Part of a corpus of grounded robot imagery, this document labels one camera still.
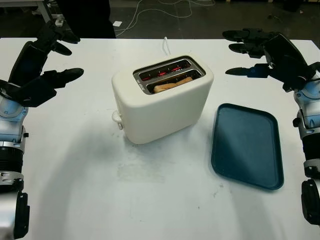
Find white toaster lever knob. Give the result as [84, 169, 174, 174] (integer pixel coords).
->
[111, 111, 124, 124]

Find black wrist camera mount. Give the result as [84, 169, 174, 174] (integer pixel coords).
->
[281, 71, 308, 93]
[3, 74, 57, 108]

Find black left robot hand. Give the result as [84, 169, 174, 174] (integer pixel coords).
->
[6, 21, 85, 90]

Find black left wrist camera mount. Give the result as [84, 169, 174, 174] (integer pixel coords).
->
[3, 74, 57, 108]

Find slice of toast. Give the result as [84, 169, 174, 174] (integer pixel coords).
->
[152, 76, 194, 94]

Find teal plastic tray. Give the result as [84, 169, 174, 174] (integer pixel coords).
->
[210, 102, 285, 192]

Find white desk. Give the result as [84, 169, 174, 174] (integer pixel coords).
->
[0, 0, 57, 26]

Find long white floor cable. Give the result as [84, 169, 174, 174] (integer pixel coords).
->
[113, 0, 216, 36]

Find white toaster power cord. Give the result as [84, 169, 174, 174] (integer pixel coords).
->
[162, 36, 172, 56]

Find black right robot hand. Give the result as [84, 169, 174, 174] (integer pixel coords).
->
[222, 28, 315, 84]

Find white two-slot toaster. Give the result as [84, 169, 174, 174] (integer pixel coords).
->
[111, 54, 215, 145]

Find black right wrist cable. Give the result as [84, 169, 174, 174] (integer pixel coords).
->
[306, 65, 320, 82]

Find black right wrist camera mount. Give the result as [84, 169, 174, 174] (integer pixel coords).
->
[281, 71, 308, 93]

